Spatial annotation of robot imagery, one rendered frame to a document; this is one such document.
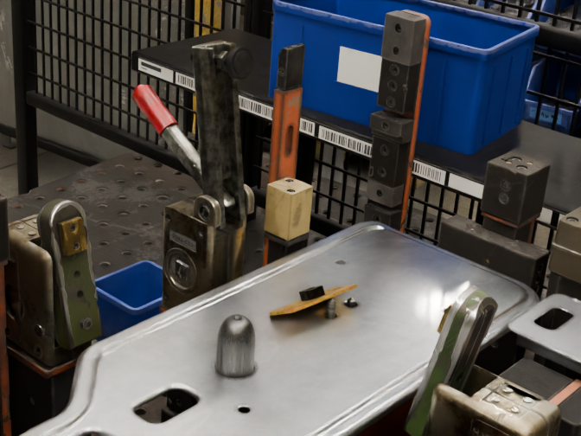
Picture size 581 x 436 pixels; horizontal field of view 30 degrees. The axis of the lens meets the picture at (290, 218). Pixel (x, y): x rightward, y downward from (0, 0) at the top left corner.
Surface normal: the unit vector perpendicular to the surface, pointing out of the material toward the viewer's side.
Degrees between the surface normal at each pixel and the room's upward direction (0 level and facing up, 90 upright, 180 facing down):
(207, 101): 90
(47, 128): 95
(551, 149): 0
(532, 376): 0
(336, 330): 0
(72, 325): 78
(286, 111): 90
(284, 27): 90
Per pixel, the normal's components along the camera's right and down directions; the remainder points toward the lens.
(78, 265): 0.75, 0.14
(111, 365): 0.07, -0.90
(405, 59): -0.66, 0.28
